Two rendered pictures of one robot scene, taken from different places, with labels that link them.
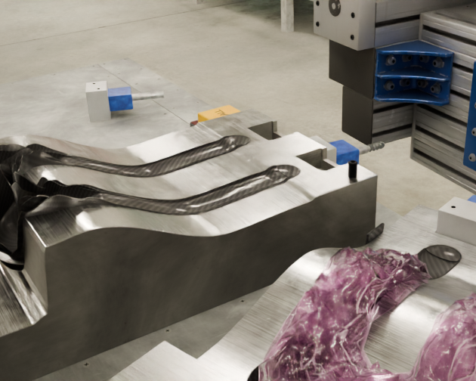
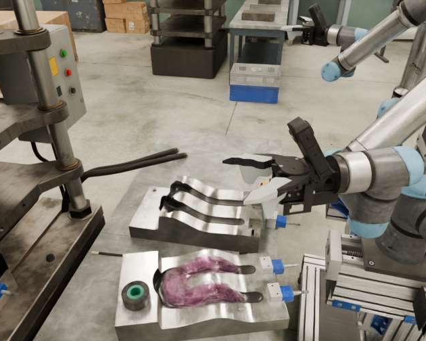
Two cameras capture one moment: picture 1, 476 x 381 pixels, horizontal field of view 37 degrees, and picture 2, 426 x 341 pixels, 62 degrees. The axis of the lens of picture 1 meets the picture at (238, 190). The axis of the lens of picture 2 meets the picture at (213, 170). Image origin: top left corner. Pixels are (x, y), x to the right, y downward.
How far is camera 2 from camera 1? 0.83 m
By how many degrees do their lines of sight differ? 35
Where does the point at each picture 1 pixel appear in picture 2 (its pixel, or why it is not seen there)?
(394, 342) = (197, 280)
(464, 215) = (262, 262)
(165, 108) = not seen: hidden behind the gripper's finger
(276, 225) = (222, 236)
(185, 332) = (188, 249)
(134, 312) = (178, 237)
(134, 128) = not seen: hidden behind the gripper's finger
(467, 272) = (248, 277)
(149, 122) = not seen: hidden behind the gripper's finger
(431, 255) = (249, 268)
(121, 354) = (172, 245)
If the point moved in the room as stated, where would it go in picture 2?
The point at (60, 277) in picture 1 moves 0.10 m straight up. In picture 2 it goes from (161, 223) to (159, 202)
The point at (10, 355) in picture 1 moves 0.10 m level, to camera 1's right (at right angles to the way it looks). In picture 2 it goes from (149, 233) to (166, 245)
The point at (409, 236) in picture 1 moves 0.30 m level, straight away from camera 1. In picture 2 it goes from (250, 259) to (310, 225)
